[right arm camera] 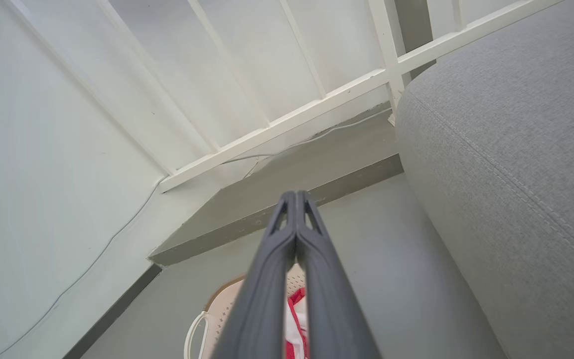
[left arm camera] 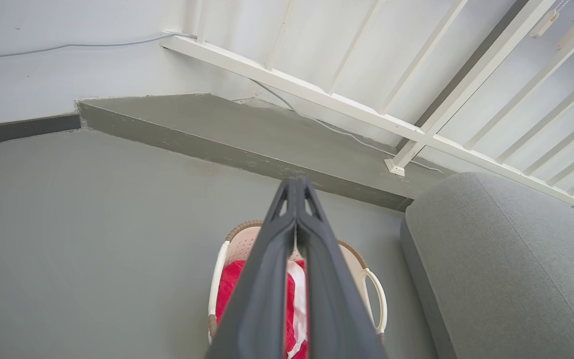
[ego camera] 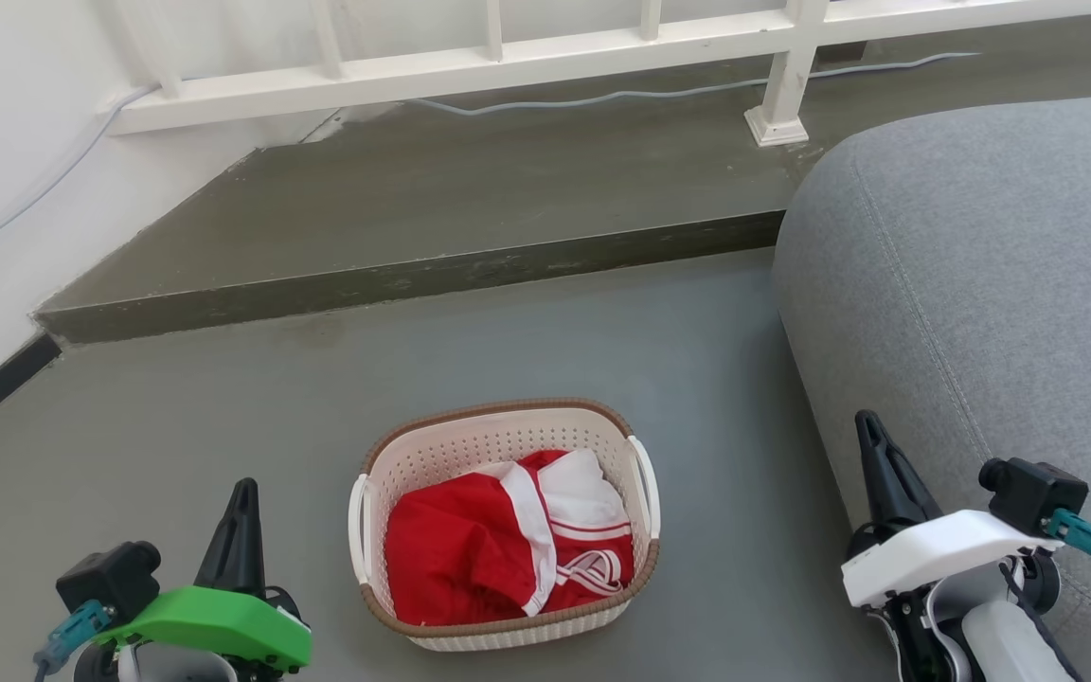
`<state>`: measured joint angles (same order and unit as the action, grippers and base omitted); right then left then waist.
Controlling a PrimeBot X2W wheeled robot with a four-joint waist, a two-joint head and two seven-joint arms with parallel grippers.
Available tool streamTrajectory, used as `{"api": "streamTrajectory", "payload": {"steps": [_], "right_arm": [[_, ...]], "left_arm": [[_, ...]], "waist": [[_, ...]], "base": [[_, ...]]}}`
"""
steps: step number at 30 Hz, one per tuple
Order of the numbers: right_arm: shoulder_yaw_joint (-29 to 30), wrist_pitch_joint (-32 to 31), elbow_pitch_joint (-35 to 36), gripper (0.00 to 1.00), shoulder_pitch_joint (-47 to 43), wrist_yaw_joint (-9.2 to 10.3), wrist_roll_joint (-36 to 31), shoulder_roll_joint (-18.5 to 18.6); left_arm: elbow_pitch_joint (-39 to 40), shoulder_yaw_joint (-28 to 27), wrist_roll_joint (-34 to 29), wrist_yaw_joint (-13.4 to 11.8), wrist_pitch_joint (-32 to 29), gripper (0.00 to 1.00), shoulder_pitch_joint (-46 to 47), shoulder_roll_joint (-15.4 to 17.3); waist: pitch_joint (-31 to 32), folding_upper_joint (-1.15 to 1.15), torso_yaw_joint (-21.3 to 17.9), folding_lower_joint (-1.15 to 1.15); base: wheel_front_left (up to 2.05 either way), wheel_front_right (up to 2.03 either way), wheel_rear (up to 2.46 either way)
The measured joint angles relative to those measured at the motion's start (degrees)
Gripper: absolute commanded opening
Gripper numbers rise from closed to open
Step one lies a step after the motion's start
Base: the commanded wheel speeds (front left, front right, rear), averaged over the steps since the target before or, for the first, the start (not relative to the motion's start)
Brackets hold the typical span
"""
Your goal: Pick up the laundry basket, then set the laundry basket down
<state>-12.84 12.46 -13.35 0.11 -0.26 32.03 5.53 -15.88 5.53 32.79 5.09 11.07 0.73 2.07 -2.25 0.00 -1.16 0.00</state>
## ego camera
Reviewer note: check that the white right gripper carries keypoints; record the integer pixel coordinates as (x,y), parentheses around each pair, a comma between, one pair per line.
(934,549)

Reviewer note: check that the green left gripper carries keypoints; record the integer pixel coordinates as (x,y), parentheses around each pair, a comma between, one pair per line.
(214,620)

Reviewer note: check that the white plastic laundry basket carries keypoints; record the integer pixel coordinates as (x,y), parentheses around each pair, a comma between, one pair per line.
(498,440)

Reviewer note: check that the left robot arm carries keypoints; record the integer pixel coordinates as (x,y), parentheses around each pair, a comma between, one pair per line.
(167,666)

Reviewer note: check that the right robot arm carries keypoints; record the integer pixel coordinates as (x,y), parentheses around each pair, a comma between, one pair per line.
(991,635)

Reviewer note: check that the red and white garment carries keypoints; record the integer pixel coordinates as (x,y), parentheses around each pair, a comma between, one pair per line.
(451,549)

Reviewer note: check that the grey fabric sofa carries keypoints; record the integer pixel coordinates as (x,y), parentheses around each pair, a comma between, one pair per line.
(981,246)

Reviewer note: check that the white wooden railing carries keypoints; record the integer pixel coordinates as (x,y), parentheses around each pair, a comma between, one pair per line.
(489,68)

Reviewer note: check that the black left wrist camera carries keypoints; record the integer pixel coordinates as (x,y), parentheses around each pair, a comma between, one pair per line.
(110,578)

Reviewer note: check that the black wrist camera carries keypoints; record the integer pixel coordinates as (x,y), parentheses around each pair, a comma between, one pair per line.
(1033,493)
(110,578)

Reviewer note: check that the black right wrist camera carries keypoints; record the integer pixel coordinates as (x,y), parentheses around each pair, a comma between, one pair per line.
(1033,493)

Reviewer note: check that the teal left camera connector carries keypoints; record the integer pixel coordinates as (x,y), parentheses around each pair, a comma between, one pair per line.
(72,633)

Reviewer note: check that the teal camera connector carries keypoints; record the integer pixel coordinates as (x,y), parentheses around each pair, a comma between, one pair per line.
(72,633)
(1085,538)

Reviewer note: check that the teal right camera connector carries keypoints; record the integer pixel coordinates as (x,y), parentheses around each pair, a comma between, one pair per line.
(1085,538)

